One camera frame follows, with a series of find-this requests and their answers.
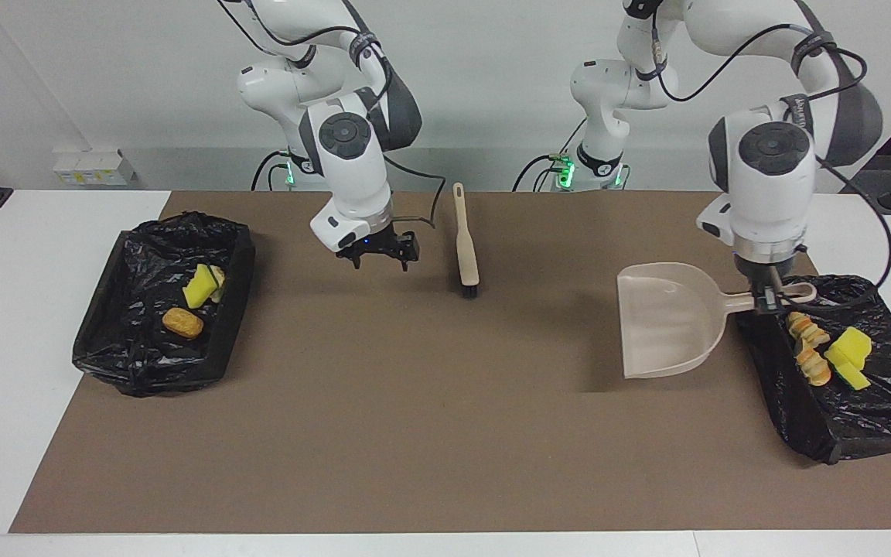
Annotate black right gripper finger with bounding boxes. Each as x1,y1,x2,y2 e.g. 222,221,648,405
380,229,422,272
335,232,378,271

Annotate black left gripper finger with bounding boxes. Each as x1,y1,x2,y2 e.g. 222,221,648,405
772,265,794,312
746,263,776,316

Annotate beige foam chunk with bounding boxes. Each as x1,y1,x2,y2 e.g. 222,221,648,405
785,311,831,348
794,346,833,388

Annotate beige hand brush black bristles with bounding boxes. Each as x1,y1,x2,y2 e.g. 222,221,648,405
452,183,481,300

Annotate beige plastic dustpan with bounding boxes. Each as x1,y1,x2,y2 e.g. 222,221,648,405
616,262,818,380

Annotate green and yellow sponge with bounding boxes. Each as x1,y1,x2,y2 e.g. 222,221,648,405
183,264,218,309

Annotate brown oval foam lump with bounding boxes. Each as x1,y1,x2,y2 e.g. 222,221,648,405
162,307,205,340

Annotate black bag-lined bin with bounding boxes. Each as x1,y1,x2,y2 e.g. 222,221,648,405
72,211,257,398
735,274,891,466

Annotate brown table mat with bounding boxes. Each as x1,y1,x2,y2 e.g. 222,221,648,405
9,191,891,535

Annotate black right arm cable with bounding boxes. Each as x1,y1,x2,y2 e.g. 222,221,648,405
217,0,447,230

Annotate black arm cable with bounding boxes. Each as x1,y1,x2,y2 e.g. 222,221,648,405
649,15,891,313
217,0,447,230

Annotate black base cable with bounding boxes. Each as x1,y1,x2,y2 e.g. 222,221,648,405
251,151,292,192
513,153,570,192

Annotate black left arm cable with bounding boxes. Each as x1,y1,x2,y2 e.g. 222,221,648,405
649,15,891,313

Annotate white wall socket box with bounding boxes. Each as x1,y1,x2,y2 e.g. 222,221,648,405
53,149,137,186

